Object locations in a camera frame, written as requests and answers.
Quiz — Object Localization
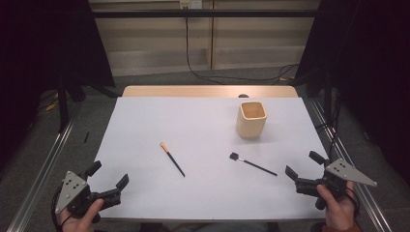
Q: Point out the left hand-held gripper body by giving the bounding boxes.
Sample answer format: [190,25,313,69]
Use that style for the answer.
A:
[54,170,123,224]

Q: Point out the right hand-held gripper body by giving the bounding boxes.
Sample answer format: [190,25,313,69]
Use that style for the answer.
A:
[294,158,379,211]

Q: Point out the black brush with square head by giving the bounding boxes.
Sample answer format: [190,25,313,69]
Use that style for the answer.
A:
[228,152,278,177]

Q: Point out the orange-tipped black brush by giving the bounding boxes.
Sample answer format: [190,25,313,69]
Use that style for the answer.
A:
[160,141,187,178]

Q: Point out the beige square cup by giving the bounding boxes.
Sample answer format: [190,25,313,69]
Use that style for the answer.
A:
[236,101,268,140]

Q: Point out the person's left hand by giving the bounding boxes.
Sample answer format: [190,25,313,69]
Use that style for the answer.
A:
[57,198,105,232]

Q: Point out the person's right hand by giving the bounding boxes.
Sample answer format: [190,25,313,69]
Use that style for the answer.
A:
[315,180,359,231]

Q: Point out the black metal stand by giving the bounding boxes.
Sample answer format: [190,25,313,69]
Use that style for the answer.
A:
[56,75,71,133]
[323,71,335,124]

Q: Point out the white table mat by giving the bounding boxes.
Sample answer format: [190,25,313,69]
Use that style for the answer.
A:
[86,96,330,222]

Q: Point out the dark curtain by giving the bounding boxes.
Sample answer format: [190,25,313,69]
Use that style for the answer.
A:
[294,0,410,185]
[0,0,115,168]

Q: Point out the wooden table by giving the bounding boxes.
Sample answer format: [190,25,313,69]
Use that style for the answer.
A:
[121,85,299,99]

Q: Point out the black floor cable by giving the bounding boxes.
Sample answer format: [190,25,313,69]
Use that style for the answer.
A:
[317,96,342,160]

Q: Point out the left hand-held gripper cable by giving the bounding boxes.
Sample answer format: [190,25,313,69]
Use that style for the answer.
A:
[50,185,67,232]

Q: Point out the hand-held gripper cable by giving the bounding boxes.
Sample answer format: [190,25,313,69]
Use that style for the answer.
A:
[50,185,67,232]
[346,187,362,218]

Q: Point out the right hand-held gripper cable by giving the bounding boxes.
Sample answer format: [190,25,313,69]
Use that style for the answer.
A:
[346,187,362,218]

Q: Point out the aluminium frame rail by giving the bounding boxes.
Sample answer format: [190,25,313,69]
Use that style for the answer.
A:
[308,98,393,232]
[6,105,81,232]

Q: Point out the black wall cable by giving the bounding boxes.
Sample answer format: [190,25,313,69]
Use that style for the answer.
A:
[184,6,301,85]

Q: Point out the black horizontal frame bar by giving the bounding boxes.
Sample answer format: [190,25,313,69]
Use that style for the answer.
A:
[91,9,320,18]

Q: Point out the white wall socket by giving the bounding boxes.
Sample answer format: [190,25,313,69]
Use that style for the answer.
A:
[179,0,203,10]

